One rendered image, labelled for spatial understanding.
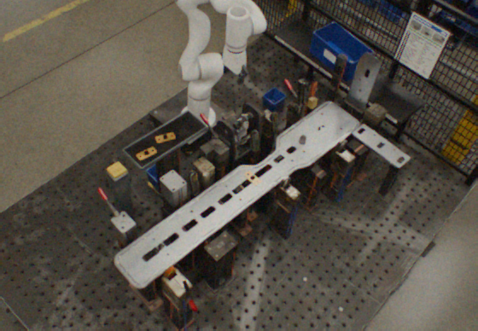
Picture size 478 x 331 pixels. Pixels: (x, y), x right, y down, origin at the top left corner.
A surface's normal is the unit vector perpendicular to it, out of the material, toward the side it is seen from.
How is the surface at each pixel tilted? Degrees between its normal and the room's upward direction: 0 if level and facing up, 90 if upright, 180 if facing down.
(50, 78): 0
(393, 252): 0
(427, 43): 90
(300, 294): 0
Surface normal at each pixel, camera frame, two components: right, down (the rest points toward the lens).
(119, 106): 0.07, -0.62
